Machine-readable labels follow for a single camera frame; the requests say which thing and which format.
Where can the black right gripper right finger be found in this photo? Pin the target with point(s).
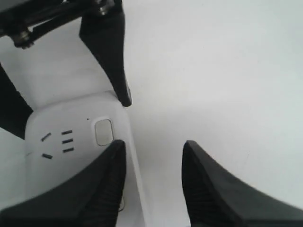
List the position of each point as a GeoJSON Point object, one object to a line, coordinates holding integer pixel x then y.
{"type": "Point", "coordinates": [216, 198]}

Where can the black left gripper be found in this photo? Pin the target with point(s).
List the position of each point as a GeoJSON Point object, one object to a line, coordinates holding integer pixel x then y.
{"type": "Point", "coordinates": [102, 30]}

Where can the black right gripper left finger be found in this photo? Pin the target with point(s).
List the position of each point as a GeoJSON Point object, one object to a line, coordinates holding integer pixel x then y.
{"type": "Point", "coordinates": [89, 199]}

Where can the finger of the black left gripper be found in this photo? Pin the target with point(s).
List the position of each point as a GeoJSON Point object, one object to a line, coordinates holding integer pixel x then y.
{"type": "Point", "coordinates": [14, 110]}

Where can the white five-outlet power strip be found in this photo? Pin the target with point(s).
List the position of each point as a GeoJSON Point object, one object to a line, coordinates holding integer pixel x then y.
{"type": "Point", "coordinates": [65, 137]}

